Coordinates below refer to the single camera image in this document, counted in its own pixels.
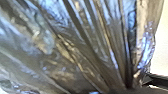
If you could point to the black trash bag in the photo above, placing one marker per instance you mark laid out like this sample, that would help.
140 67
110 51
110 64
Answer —
66 50

